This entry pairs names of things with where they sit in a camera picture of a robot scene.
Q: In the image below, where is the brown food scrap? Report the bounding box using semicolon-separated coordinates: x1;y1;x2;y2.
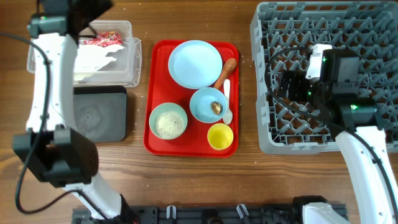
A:
210;101;223;115

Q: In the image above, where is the yellow cup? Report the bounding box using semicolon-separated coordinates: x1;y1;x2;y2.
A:
207;123;234;151

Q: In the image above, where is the light blue bowl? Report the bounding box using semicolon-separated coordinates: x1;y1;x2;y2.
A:
190;87;228;123

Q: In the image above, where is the green bowl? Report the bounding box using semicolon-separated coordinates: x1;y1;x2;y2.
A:
149;103;188;140

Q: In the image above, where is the white rice pile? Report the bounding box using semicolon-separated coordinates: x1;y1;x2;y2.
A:
155;111;185;139

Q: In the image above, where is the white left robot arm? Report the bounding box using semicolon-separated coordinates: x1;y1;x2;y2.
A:
12;0;139;223

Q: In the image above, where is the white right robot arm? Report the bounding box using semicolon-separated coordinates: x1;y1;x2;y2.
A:
270;44;397;223

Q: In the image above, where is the grey dishwasher rack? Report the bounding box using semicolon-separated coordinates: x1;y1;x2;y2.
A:
250;1;397;154

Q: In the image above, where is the clear plastic waste bin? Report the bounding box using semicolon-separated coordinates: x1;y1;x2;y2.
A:
32;20;142;86

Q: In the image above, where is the black food waste tray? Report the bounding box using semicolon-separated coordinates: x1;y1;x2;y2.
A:
73;85;128;142

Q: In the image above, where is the orange carrot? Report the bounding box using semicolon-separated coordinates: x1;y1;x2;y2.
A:
213;58;237;90

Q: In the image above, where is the white plastic spoon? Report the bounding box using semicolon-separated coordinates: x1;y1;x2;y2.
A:
223;79;233;125

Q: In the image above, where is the large light blue plate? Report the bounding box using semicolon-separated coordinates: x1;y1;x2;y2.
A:
168;40;223;90

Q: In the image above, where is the red serving tray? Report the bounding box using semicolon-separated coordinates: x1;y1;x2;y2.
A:
143;40;239;157

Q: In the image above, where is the red snack wrapper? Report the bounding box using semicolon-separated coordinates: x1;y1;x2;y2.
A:
83;31;123;47

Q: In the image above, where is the white crumpled paper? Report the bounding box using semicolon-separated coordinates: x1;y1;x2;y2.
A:
74;45;124;73

